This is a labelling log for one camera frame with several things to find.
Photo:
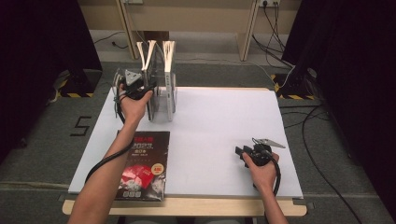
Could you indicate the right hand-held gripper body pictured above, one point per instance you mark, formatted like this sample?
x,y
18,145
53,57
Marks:
x,y
261,157

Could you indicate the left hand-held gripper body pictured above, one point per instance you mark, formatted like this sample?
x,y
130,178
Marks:
x,y
134,88

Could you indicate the clear acrylic book rack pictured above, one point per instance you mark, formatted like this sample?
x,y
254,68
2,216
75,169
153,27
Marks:
x,y
160,102

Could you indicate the thick white book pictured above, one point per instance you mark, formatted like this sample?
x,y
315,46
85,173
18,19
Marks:
x,y
169,93

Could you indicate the person's left hand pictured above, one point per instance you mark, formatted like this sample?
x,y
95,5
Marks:
x,y
134,109

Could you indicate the person's right hand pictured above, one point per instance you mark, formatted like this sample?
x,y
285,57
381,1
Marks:
x,y
264,179

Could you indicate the white table mat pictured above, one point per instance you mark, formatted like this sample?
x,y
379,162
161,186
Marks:
x,y
236,105

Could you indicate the brown cardboard box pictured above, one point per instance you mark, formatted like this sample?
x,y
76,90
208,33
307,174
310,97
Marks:
x,y
155,34

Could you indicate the beige wooden desk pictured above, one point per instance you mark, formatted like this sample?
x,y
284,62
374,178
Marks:
x,y
193,15

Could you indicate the black curtain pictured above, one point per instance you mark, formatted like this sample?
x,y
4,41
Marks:
x,y
358,77
37,62

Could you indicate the white wall socket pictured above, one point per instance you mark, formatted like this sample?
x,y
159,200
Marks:
x,y
270,3

